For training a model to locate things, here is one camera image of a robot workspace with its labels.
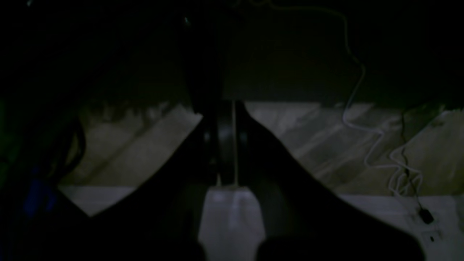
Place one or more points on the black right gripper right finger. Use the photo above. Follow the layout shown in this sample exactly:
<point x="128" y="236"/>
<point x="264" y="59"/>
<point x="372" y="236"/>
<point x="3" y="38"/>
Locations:
<point x="303" y="220"/>

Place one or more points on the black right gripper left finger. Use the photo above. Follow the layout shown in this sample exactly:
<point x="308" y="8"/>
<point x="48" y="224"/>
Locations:
<point x="159" y="221"/>

